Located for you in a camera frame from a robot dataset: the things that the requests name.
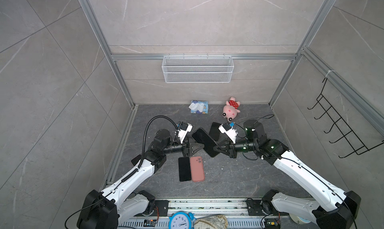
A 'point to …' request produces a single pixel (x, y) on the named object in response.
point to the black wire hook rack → (340, 125)
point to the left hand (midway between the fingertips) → (201, 141)
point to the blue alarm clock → (182, 220)
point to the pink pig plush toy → (230, 110)
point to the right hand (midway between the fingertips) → (215, 146)
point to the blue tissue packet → (200, 107)
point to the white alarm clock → (298, 219)
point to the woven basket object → (213, 221)
